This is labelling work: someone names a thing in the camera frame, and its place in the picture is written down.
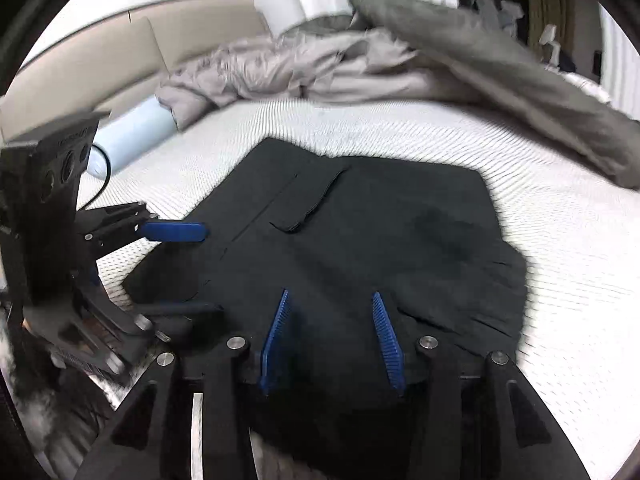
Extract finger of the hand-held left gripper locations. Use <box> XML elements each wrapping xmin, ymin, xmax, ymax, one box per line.
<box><xmin>100</xmin><ymin>300</ymin><xmax>224</xmax><ymax>347</ymax></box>
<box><xmin>77</xmin><ymin>201</ymin><xmax>209</xmax><ymax>261</ymax></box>

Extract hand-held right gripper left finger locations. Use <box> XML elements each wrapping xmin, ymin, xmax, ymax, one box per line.
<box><xmin>75</xmin><ymin>287</ymin><xmax>293</xmax><ymax>480</ymax></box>

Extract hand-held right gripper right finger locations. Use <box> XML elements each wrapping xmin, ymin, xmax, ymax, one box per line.
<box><xmin>371</xmin><ymin>291</ymin><xmax>591</xmax><ymax>480</ymax></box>

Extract black pants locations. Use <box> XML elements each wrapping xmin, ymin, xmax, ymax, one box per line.
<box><xmin>122</xmin><ymin>137</ymin><xmax>528</xmax><ymax>466</ymax></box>

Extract light blue bolster pillow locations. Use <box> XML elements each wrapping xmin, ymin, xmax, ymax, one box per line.
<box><xmin>87</xmin><ymin>96</ymin><xmax>179</xmax><ymax>179</ymax></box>

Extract beige padded headboard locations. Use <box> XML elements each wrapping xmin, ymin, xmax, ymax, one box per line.
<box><xmin>0</xmin><ymin>0</ymin><xmax>271</xmax><ymax>142</ymax></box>

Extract white mattress bed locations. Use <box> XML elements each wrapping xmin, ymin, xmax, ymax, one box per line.
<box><xmin>75</xmin><ymin>95</ymin><xmax>640</xmax><ymax>480</ymax></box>

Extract dark grey duvet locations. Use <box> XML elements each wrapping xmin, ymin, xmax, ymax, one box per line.
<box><xmin>280</xmin><ymin>0</ymin><xmax>640</xmax><ymax>191</ymax></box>

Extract white grey patterned blanket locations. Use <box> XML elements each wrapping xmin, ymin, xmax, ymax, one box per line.
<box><xmin>560</xmin><ymin>66</ymin><xmax>615</xmax><ymax>107</ymax></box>

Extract white chair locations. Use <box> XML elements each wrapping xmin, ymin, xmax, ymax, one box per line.
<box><xmin>537</xmin><ymin>24</ymin><xmax>562</xmax><ymax>69</ymax></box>

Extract hanging clothes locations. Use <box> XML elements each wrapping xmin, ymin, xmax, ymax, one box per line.
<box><xmin>470</xmin><ymin>0</ymin><xmax>526</xmax><ymax>37</ymax></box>

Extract olive curtain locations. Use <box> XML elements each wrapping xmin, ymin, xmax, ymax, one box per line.
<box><xmin>525</xmin><ymin>0</ymin><xmax>571</xmax><ymax>47</ymax></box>

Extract black cable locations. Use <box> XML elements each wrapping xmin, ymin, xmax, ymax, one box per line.
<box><xmin>80</xmin><ymin>146</ymin><xmax>112</xmax><ymax>211</ymax></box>

